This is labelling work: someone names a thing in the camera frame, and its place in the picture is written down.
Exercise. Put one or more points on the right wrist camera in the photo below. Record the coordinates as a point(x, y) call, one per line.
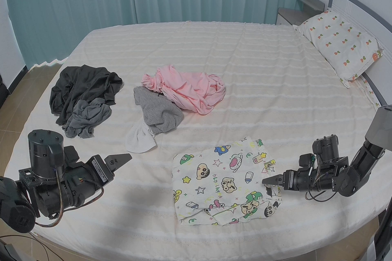
point(307, 161)

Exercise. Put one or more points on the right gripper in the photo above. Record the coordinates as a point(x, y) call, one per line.
point(298, 181)

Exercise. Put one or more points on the grey bedside table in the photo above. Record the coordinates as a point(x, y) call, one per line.
point(292, 16)

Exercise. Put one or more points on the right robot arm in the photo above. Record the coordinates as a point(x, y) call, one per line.
point(358, 171)

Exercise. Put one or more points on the small white garment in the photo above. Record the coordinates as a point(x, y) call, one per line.
point(139, 139)

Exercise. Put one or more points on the pink garment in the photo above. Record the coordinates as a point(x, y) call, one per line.
point(190, 88)

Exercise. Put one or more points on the white printed pyjama top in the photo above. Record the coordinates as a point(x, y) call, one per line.
point(220, 183)

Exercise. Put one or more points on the bed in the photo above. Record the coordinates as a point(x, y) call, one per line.
point(260, 70)

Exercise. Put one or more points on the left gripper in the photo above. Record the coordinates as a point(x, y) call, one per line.
point(79, 186)

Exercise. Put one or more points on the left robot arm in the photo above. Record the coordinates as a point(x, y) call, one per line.
point(43, 152)

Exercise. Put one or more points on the grey knit garment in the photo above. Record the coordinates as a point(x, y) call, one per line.
point(159, 113)

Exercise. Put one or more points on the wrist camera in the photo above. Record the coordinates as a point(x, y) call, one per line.
point(71, 157)
point(307, 161)

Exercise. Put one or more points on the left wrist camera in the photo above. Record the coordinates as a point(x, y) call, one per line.
point(71, 157)

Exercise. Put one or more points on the black garment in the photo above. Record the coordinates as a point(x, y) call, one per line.
point(82, 82)

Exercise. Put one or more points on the dark grey garment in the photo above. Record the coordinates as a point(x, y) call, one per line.
point(88, 116)

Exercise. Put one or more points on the white printed pillow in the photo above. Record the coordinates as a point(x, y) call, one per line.
point(340, 42)

